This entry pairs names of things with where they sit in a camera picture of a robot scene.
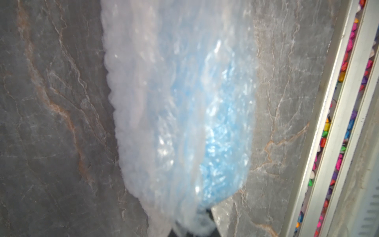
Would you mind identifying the blue plastic wine glass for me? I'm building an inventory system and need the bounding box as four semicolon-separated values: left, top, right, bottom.
172;52;256;209

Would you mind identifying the bubble wrap sheet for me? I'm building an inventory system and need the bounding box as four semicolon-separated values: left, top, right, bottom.
101;1;258;237

